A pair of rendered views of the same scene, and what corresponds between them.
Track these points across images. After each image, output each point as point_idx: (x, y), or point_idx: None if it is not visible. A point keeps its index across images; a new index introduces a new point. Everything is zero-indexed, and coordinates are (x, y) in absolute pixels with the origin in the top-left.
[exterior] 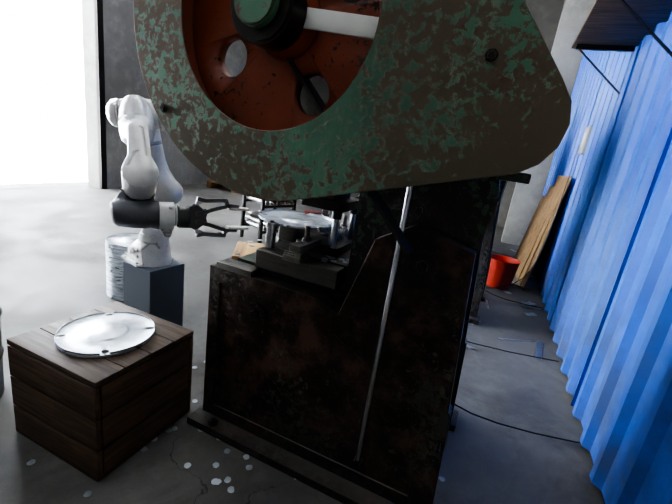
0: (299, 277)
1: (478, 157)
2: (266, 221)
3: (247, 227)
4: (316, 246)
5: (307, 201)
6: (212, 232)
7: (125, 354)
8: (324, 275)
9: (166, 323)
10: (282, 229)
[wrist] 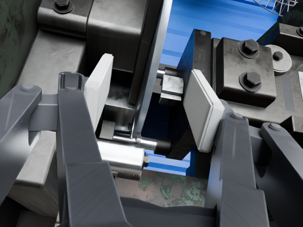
0: (26, 206)
1: None
2: (142, 106)
3: (109, 87)
4: (97, 133)
5: (192, 137)
6: (11, 161)
7: None
8: (55, 215)
9: None
10: (118, 45)
